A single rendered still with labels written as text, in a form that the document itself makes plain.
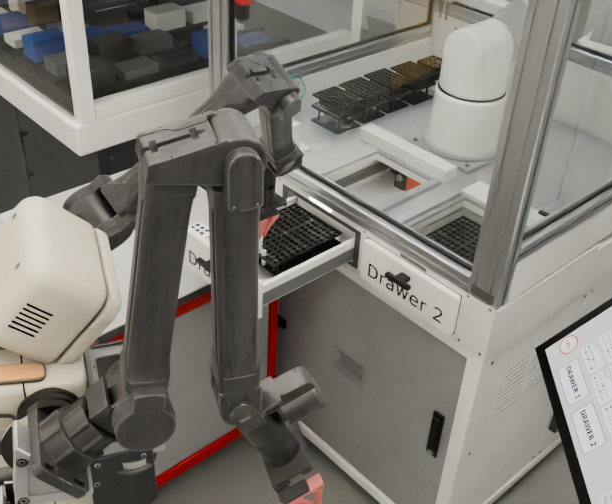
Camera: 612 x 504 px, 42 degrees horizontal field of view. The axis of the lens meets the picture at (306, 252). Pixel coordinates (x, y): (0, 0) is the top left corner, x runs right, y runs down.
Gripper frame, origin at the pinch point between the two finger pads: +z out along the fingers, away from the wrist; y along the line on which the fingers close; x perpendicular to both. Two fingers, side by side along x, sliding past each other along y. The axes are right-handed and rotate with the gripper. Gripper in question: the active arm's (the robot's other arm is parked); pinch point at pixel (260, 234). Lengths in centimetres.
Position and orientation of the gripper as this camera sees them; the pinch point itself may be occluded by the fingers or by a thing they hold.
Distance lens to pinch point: 188.6
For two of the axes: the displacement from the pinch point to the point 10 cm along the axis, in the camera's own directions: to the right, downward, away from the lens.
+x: 6.6, 4.7, -5.8
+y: -7.5, 3.3, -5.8
